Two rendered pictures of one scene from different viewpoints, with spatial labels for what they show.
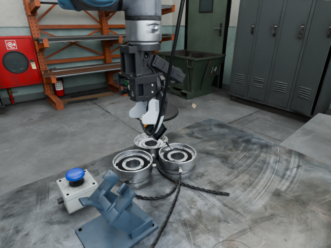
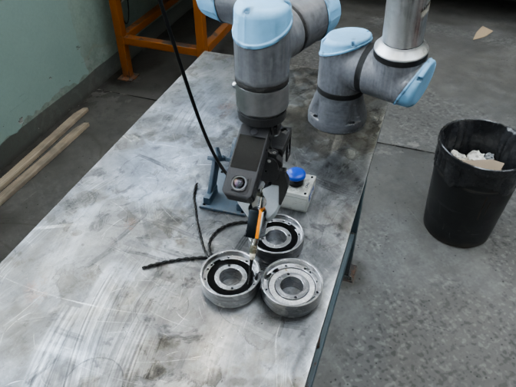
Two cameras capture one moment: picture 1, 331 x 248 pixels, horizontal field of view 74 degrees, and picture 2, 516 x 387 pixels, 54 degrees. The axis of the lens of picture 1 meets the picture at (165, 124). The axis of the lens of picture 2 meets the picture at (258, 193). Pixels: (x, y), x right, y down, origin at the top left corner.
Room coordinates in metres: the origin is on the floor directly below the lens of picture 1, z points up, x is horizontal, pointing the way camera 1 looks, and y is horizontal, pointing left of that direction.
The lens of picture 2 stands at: (1.03, -0.30, 1.52)
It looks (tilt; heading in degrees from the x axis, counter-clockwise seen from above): 41 degrees down; 148
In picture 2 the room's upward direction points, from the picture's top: straight up
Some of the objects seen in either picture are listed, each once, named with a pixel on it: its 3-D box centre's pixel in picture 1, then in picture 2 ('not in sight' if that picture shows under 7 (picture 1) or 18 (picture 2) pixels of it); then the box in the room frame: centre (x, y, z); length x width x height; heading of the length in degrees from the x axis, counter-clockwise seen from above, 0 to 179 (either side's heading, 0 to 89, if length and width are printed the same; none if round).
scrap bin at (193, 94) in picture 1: (188, 73); not in sight; (3.99, -0.41, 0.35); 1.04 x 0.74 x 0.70; 38
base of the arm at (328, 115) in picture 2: not in sight; (339, 100); (0.20, 0.48, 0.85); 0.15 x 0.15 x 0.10
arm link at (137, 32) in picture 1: (144, 32); (259, 94); (0.50, 0.04, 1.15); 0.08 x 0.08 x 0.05
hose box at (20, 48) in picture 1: (30, 70); not in sight; (3.49, 2.11, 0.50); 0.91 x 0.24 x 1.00; 128
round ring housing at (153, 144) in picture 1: (150, 145); (291, 288); (0.60, 0.04, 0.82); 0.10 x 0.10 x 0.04
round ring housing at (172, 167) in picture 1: (177, 158); (230, 279); (0.53, -0.03, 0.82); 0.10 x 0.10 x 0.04
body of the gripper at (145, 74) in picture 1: (142, 72); (262, 138); (0.50, 0.05, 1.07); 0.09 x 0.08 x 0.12; 131
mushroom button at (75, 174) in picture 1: (76, 180); (296, 180); (0.40, 0.20, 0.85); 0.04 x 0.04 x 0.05
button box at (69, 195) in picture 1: (75, 190); (296, 188); (0.39, 0.20, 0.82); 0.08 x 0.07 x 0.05; 128
